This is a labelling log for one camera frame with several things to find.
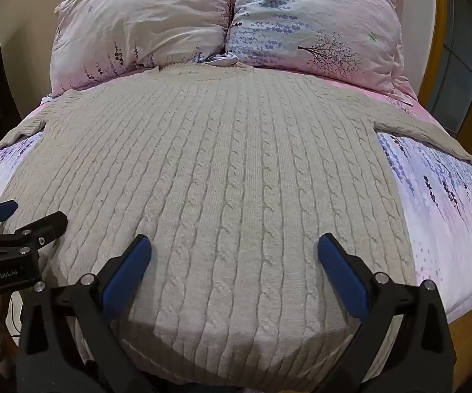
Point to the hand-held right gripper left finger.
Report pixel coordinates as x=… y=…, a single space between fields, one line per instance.
x=127 y=275

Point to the blue and pink floral pillow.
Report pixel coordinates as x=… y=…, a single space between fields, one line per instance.
x=314 y=20

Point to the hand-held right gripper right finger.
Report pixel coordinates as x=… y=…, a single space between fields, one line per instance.
x=342 y=275

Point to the pink floral bed sheet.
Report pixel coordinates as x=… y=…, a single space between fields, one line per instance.
x=445 y=213

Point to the wooden headboard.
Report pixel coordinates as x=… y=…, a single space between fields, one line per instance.
x=434 y=16

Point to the wooden bed frame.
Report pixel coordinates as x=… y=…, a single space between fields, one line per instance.
x=471 y=344

